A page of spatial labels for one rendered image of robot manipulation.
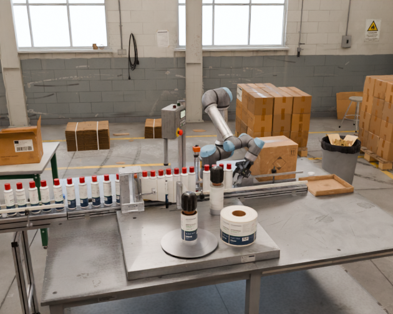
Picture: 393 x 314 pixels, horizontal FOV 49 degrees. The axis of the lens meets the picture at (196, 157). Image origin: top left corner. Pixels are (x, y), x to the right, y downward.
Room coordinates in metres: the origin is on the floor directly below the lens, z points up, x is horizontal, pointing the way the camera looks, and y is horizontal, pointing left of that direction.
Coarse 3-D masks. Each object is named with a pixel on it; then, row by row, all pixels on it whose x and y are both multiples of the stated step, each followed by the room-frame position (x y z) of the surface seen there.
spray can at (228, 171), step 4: (228, 164) 2.71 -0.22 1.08; (228, 168) 2.71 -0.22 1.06; (228, 172) 2.70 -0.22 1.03; (232, 172) 2.71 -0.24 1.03; (228, 176) 2.70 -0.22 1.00; (232, 176) 2.72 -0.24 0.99; (228, 180) 2.70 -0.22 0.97; (232, 180) 2.72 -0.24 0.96; (228, 184) 2.70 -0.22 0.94; (228, 188) 2.70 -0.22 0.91; (228, 192) 2.70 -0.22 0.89
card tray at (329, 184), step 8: (312, 176) 3.03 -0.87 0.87; (320, 176) 3.04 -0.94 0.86; (328, 176) 3.06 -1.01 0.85; (336, 176) 3.04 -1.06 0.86; (312, 184) 2.95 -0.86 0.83; (320, 184) 2.95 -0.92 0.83; (328, 184) 2.95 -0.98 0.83; (336, 184) 2.95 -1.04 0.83; (344, 184) 2.93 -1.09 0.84; (312, 192) 2.82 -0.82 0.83; (320, 192) 2.76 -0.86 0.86; (328, 192) 2.78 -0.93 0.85; (336, 192) 2.79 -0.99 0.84; (344, 192) 2.81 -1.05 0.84
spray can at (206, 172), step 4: (204, 168) 2.69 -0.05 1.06; (208, 168) 2.68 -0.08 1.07; (204, 172) 2.68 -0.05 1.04; (208, 172) 2.67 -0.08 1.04; (204, 176) 2.67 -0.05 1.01; (208, 176) 2.67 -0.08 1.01; (204, 180) 2.67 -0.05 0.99; (208, 180) 2.67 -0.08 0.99; (204, 184) 2.67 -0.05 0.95; (208, 184) 2.67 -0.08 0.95; (204, 188) 2.67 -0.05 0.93; (208, 188) 2.67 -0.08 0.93
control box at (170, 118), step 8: (176, 104) 2.80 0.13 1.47; (168, 112) 2.64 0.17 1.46; (176, 112) 2.63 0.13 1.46; (168, 120) 2.64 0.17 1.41; (176, 120) 2.63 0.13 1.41; (168, 128) 2.64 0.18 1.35; (176, 128) 2.63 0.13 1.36; (184, 128) 2.76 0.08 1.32; (168, 136) 2.64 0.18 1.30; (176, 136) 2.63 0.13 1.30
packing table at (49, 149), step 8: (48, 144) 4.11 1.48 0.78; (56, 144) 4.11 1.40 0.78; (48, 152) 3.86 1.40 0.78; (48, 160) 3.64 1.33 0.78; (56, 160) 4.12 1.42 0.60; (0, 168) 3.43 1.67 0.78; (8, 168) 3.43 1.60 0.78; (16, 168) 3.43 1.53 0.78; (24, 168) 3.43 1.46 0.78; (32, 168) 3.43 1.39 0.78; (40, 168) 3.43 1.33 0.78; (56, 168) 4.09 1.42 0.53; (0, 176) 3.39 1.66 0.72; (8, 176) 3.40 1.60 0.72; (16, 176) 3.41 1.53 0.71; (24, 176) 3.42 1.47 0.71; (32, 176) 3.42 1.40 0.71; (40, 176) 3.44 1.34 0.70; (56, 176) 4.08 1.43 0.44; (40, 184) 3.43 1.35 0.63; (40, 200) 3.42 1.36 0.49
